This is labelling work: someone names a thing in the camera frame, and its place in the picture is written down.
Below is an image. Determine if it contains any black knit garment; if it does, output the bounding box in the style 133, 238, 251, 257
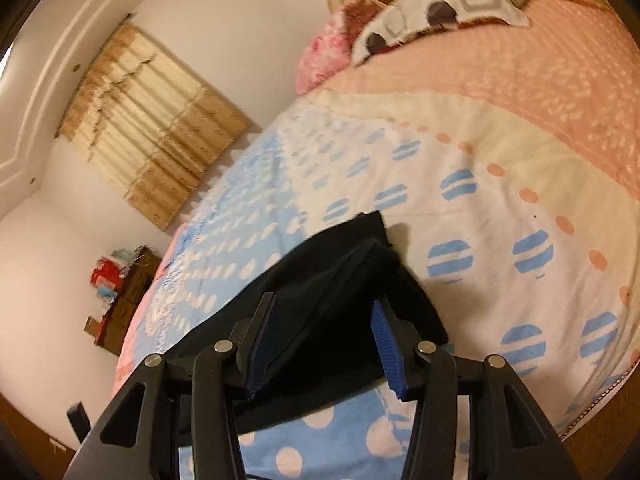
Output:
167, 211, 448, 434

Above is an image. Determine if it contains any dark wooden desk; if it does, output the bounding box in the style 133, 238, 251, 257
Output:
84, 246, 160, 356

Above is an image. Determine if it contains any red gift bags pile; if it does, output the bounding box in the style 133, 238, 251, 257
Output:
90, 249, 134, 312

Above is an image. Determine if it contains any blue pink patterned blanket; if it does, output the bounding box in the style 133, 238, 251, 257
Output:
116, 0, 639, 479

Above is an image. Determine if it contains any beige patterned curtain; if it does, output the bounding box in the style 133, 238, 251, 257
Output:
58, 22, 253, 230

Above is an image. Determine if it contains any pink floral pillow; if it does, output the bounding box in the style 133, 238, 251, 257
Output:
295, 0, 385, 96

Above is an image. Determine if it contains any white grey patterned pillow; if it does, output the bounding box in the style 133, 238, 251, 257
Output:
350, 0, 529, 67

